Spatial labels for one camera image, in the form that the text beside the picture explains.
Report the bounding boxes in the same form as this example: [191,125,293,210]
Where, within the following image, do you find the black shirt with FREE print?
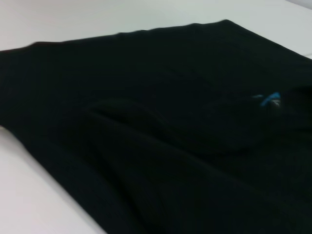
[0,19,312,234]

